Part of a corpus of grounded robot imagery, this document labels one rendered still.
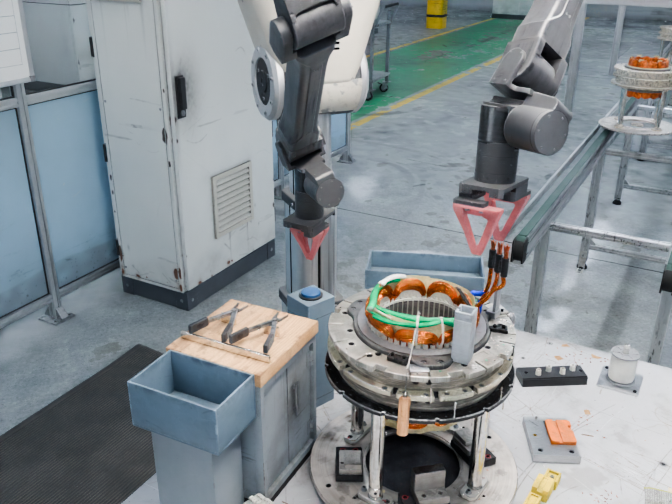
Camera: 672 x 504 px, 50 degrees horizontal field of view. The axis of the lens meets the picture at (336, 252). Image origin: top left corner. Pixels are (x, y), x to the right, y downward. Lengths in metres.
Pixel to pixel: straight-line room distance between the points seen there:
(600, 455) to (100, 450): 1.81
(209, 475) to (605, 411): 0.87
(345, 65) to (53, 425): 1.95
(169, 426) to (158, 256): 2.46
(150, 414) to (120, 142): 2.43
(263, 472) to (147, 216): 2.39
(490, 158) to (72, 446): 2.15
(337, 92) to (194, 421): 0.73
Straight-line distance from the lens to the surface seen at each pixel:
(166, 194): 3.40
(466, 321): 1.11
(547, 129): 0.94
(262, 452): 1.26
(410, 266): 1.60
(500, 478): 1.40
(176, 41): 3.25
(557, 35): 1.04
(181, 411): 1.14
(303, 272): 1.63
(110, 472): 2.68
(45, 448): 2.86
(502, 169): 1.00
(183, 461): 1.23
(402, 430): 1.13
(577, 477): 1.48
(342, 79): 1.49
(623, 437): 1.61
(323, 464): 1.40
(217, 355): 1.22
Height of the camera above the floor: 1.71
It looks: 24 degrees down
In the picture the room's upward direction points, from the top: straight up
